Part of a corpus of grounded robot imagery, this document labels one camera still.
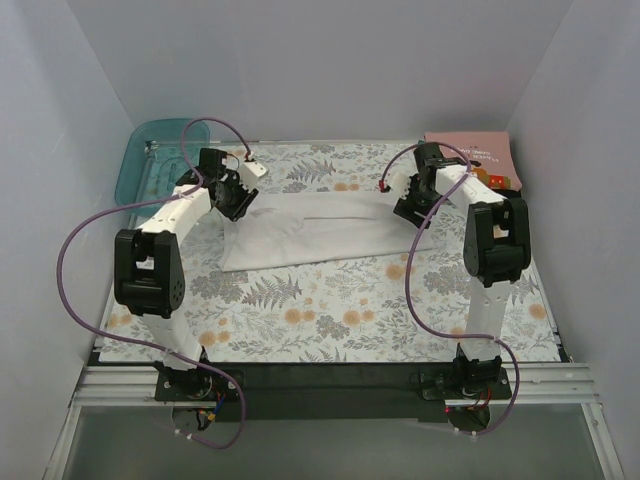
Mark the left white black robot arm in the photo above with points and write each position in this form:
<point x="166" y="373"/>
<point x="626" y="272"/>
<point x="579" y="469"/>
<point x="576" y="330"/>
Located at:
<point x="149" y="276"/>

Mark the white t shirt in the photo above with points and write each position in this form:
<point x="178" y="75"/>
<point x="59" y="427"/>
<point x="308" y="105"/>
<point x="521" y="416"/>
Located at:
<point x="292" y="229"/>

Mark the aluminium frame rail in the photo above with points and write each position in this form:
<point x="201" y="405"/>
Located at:
<point x="336" y="421"/>

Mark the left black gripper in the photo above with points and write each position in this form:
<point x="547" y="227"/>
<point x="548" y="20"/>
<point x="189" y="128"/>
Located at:
<point x="240" y="204"/>

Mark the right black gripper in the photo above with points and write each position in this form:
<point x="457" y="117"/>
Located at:
<point x="409" y="210"/>

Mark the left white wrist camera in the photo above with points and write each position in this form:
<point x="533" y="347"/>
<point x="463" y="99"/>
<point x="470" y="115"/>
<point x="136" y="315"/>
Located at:
<point x="250" y="173"/>

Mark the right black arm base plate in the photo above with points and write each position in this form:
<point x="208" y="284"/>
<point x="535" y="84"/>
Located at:
<point x="463" y="380"/>

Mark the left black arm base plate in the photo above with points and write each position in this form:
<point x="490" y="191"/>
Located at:
<point x="192" y="385"/>

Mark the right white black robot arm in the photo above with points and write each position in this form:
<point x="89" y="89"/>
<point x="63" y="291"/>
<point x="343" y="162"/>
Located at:
<point x="496" y="248"/>

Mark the floral table mat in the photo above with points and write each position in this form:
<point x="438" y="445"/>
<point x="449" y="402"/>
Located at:
<point x="345" y="310"/>

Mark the teal plastic basket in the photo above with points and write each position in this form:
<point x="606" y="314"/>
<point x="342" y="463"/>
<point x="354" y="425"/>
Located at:
<point x="158" y="153"/>

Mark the black folded t shirt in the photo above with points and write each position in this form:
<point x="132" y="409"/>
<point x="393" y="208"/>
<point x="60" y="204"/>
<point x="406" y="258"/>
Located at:
<point x="510" y="194"/>

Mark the pink folded printed t shirt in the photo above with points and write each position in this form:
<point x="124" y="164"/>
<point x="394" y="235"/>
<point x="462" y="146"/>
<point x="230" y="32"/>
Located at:
<point x="489" y="153"/>

